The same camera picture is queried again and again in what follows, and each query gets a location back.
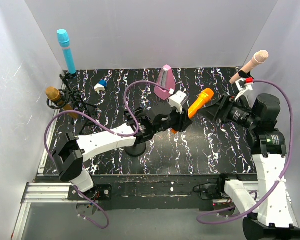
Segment orange microphone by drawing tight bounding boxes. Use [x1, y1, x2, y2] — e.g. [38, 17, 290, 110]
[171, 88, 214, 134]

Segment round base shock-mount stand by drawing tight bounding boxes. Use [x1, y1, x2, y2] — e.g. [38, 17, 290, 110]
[124, 107, 146, 157]

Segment beige microphone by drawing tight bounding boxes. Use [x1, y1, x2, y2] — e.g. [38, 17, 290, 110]
[229, 50, 269, 84]

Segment gold microphone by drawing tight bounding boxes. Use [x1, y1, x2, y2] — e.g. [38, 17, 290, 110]
[45, 86, 73, 111]

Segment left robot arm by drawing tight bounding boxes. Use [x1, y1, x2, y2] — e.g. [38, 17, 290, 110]
[52, 105, 193, 193]

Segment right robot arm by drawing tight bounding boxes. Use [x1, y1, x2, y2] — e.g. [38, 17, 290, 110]
[203, 93, 300, 240]

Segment pink microphone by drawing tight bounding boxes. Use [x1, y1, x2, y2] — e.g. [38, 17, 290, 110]
[154, 64, 176, 100]

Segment white blue small microphone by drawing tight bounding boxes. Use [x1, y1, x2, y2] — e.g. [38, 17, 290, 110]
[94, 79, 108, 93]

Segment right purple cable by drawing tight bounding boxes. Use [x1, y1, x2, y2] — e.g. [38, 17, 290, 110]
[196, 78, 295, 225]

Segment purple cable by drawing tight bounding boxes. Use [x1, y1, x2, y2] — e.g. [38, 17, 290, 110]
[43, 80, 176, 230]
[196, 78, 295, 225]

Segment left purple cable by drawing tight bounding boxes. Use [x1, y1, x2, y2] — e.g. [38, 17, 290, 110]
[43, 80, 176, 230]

